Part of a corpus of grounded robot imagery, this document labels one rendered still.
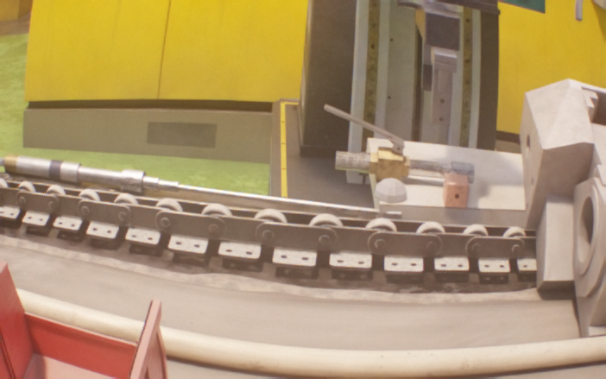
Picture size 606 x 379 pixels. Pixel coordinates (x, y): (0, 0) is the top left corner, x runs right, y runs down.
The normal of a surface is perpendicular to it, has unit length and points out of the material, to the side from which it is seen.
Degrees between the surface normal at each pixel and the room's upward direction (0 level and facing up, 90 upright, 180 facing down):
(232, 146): 90
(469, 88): 90
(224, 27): 90
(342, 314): 0
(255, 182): 0
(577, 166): 108
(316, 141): 90
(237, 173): 0
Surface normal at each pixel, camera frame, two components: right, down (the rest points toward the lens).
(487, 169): 0.07, -0.92
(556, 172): -0.07, 0.66
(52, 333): -0.06, 0.32
